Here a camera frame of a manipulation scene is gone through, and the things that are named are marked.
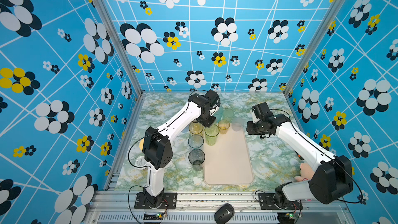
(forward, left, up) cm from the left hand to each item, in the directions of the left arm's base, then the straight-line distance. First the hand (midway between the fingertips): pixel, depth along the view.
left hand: (208, 122), depth 85 cm
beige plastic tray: (-15, -12, -19) cm, 27 cm away
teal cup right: (+11, -7, -8) cm, 15 cm away
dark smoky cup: (-16, +6, -10) cm, 20 cm away
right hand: (-3, -24, -2) cm, 24 cm away
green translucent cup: (-9, -1, +2) cm, 9 cm away
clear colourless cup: (+7, -19, -12) cm, 24 cm away
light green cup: (+14, -14, -11) cm, 22 cm away
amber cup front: (-5, +7, +2) cm, 9 cm away
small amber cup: (+5, -10, -11) cm, 16 cm away
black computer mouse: (-41, -7, -12) cm, 43 cm away
